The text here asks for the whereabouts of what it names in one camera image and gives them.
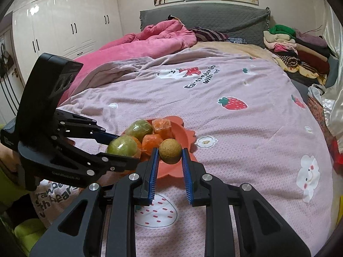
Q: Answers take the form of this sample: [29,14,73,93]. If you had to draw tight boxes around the person's left forearm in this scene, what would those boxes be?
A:
[0,143,20,182]

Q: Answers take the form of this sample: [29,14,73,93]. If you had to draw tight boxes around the beige blanket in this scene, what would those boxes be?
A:
[194,41,276,59]

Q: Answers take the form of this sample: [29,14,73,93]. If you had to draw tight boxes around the cream satin curtain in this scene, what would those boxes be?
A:
[320,0,343,164]

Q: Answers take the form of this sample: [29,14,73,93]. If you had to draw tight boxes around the dark striped cloth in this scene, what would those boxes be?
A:
[191,27,229,42]

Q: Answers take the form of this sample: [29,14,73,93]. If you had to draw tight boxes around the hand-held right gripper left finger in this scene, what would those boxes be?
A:
[29,147,160,257]

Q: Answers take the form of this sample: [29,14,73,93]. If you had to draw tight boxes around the grey padded headboard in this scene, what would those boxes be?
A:
[139,7,271,49]

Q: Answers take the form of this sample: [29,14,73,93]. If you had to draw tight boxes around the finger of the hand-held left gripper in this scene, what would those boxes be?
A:
[56,108,119,145]
[56,136,140,179]

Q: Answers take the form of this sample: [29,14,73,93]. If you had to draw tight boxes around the green mandarin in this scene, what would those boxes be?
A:
[125,120,154,137]
[107,135,141,158]

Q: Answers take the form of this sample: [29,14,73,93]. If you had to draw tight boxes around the orange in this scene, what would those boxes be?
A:
[152,118,172,140]
[132,137,143,159]
[141,134,164,156]

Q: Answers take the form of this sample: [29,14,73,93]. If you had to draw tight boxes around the stack of folded clothes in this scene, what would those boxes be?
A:
[263,24,331,86]

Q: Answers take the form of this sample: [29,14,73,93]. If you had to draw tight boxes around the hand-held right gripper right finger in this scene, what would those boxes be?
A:
[182,148,313,257]

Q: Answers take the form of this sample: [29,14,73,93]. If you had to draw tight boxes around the orange plastic plate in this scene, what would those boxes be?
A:
[119,116,196,179]

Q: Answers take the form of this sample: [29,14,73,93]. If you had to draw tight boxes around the white wardrobe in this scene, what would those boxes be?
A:
[0,0,126,125]

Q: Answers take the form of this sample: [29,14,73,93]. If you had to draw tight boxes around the pink quilt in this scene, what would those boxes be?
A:
[57,19,197,106]

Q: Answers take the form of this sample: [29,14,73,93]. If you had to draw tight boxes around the small brown pear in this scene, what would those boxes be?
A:
[159,138,183,164]

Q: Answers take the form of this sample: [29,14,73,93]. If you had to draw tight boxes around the red cloth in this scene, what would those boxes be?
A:
[328,136,343,164]

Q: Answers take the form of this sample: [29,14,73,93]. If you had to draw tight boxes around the pink strawberry printed blanket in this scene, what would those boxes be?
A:
[28,47,335,257]

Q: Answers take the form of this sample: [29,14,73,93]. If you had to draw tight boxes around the black metal rack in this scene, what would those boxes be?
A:
[0,32,20,115]

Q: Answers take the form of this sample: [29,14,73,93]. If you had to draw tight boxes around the person's green garment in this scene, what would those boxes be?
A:
[0,166,47,247]

